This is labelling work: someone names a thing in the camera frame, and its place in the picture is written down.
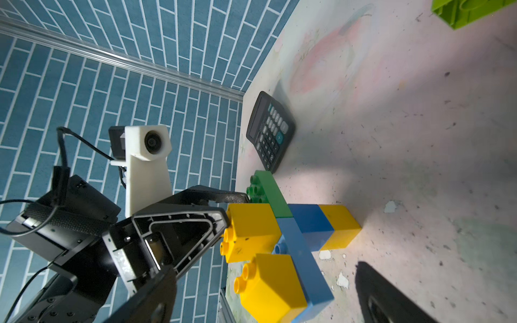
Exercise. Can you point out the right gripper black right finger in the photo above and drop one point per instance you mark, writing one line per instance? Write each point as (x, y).
(381, 301)

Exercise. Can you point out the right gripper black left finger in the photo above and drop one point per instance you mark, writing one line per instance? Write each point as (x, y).
(154, 302)

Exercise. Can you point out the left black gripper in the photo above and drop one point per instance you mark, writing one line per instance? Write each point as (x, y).
(172, 233)

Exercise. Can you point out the light blue long lego brick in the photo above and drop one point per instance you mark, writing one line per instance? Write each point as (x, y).
(316, 290)

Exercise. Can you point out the yellow lego brick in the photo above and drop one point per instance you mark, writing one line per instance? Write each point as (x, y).
(346, 228)
(253, 230)
(269, 289)

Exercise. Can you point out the lime long lego brick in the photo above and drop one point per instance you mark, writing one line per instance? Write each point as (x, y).
(459, 13)

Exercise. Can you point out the dark green long lego brick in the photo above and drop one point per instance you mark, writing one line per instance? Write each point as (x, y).
(264, 189)

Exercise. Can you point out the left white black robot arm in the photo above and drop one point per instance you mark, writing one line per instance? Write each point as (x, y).
(89, 250)

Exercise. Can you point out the black desk calculator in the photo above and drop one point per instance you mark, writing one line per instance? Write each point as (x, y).
(271, 129)

